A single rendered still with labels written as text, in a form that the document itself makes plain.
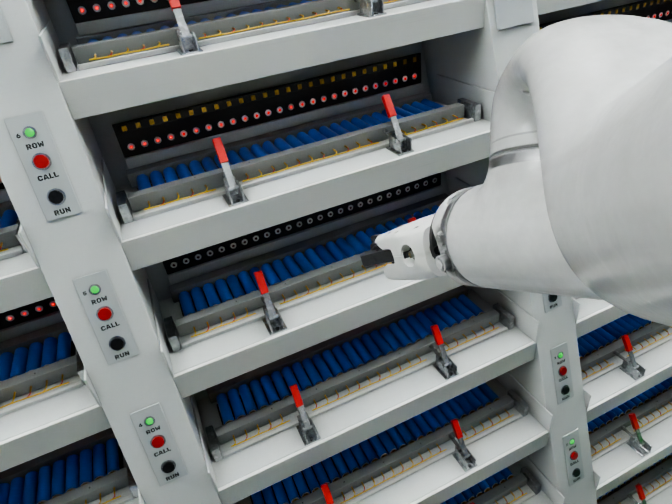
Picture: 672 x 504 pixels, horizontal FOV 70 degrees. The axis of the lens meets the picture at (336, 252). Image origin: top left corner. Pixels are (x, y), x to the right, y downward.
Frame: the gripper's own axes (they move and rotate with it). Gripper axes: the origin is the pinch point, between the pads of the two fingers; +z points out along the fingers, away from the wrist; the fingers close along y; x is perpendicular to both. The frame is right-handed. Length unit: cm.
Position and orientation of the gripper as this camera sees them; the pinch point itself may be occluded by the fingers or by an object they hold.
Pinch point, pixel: (396, 242)
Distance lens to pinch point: 56.6
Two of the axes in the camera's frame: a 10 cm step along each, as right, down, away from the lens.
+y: 9.0, -3.3, 2.8
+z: -3.0, 0.1, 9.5
